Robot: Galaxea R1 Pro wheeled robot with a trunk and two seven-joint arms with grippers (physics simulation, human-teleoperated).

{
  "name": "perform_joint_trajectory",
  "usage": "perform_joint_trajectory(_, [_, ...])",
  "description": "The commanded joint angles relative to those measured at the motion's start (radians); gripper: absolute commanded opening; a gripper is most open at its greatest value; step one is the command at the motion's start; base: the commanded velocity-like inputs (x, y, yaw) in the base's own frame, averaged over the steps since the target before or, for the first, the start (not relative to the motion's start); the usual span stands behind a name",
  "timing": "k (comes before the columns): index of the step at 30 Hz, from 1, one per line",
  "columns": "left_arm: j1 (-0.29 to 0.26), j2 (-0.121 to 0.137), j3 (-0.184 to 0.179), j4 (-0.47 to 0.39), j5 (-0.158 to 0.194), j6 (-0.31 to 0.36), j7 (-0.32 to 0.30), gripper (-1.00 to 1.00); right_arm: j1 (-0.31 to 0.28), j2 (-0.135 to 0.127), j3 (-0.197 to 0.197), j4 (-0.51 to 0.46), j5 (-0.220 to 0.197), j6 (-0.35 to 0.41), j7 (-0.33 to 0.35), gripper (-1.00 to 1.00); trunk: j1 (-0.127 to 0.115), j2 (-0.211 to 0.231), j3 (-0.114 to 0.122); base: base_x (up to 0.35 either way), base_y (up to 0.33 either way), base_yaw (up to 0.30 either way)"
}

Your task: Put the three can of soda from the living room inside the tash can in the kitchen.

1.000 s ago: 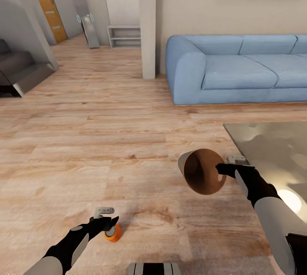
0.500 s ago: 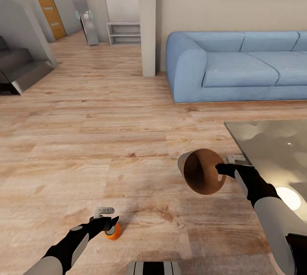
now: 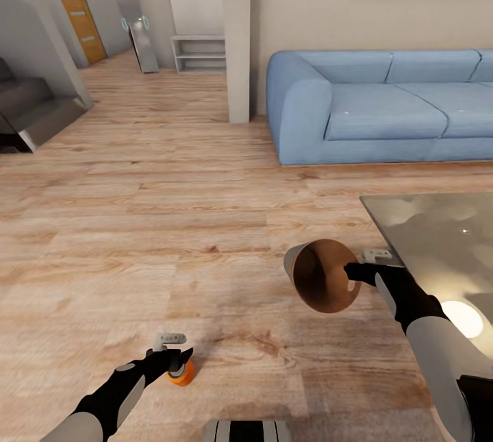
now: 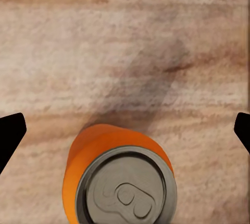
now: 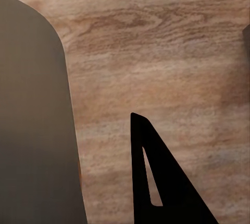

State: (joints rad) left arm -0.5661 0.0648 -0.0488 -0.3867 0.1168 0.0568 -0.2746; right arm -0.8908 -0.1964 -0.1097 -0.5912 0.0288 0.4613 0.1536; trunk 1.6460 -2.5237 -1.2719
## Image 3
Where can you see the door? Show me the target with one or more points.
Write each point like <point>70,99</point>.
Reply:
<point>81,20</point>

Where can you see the can of soda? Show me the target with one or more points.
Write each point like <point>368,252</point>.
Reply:
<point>184,376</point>

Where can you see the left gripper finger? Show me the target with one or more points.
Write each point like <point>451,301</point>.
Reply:
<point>186,355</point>

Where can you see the trash can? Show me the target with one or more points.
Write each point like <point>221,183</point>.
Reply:
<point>318,274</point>

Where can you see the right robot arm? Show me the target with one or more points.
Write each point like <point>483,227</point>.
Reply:
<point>459,376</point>

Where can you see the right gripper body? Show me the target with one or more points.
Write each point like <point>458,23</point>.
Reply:
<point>359,271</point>

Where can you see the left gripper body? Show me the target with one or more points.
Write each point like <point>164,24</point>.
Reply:
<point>169,360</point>

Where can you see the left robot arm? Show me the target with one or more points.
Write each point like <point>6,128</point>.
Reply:
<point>98,416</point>

